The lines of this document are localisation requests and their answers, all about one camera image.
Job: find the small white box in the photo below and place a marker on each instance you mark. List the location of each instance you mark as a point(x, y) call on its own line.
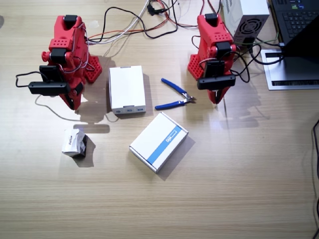
point(73, 142)

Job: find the red robot arm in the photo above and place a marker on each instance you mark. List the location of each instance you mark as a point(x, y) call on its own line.
point(211, 27)
point(62, 37)

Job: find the plain white box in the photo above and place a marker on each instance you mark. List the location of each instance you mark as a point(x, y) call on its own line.
point(127, 87)

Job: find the white box with blue stripe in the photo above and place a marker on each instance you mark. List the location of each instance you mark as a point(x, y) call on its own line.
point(157, 139)

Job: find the black webcam on gripper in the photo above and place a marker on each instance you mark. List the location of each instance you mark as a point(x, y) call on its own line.
point(49, 88)
point(216, 82)

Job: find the white power supply with fan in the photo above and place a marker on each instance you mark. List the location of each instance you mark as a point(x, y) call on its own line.
point(249, 15)

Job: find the black laptop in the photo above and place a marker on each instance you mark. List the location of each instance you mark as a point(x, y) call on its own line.
point(294, 17)

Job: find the black monitor panel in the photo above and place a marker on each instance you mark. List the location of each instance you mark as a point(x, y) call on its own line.
point(306, 42)

